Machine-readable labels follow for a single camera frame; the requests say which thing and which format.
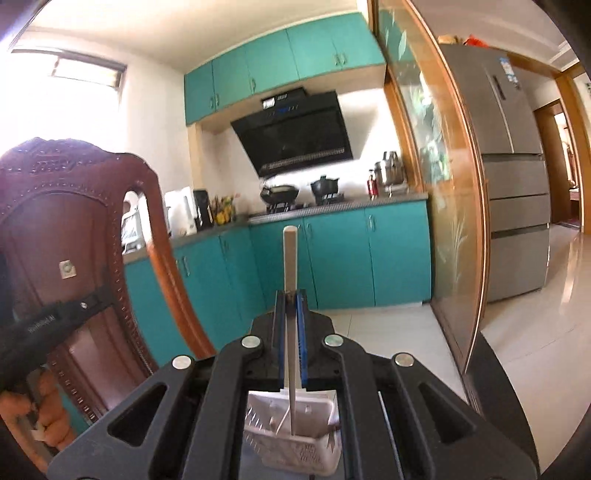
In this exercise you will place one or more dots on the black kitchen appliance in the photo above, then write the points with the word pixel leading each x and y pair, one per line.
pixel 203 210

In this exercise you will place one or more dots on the kitchen window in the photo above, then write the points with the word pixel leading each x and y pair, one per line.
pixel 78 69

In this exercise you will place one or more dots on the black wok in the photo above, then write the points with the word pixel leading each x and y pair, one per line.
pixel 279 194

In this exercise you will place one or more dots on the white square sticker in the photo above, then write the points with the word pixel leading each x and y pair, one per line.
pixel 67 269

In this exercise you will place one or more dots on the stainless steel pot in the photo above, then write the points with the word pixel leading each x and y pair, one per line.
pixel 391 173

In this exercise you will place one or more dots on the wooden doorway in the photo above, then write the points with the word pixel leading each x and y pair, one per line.
pixel 558 161

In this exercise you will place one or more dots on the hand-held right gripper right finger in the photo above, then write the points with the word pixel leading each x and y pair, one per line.
pixel 303 323

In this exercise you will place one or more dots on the wood framed glass partition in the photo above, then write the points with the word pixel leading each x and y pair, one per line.
pixel 438 184

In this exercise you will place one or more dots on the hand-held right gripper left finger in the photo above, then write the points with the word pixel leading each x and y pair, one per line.
pixel 279 323

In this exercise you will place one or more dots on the grey multi-door refrigerator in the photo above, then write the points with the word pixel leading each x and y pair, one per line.
pixel 508 175

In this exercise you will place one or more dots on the red bottle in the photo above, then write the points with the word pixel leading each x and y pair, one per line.
pixel 371 187

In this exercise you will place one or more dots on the condiment bottles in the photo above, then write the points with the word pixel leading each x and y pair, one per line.
pixel 225 211

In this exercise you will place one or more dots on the teal lower kitchen cabinets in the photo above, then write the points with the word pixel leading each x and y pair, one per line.
pixel 369 258

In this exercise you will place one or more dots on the red item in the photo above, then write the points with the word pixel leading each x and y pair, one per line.
pixel 474 40

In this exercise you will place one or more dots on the gas stove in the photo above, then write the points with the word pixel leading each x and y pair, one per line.
pixel 304 203

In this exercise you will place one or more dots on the grey perforated utensil holder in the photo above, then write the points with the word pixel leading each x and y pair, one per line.
pixel 300 452

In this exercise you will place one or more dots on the person's left hand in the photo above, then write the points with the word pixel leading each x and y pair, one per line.
pixel 57 415

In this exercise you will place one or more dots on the black lidded cooking pot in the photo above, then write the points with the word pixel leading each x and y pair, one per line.
pixel 325 186

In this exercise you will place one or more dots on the teal kitchen cabinets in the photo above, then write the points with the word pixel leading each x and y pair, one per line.
pixel 286 64
pixel 369 258

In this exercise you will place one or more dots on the white electric kettle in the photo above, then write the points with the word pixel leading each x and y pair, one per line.
pixel 180 212

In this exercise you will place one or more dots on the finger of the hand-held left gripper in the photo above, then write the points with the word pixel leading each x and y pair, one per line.
pixel 90 302

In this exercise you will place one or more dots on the carved wooden chair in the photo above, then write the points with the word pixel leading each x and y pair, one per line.
pixel 92 207

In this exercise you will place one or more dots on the teal upper kitchen cabinets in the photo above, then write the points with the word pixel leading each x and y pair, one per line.
pixel 286 64

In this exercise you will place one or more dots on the black range hood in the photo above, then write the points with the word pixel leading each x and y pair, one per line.
pixel 295 134

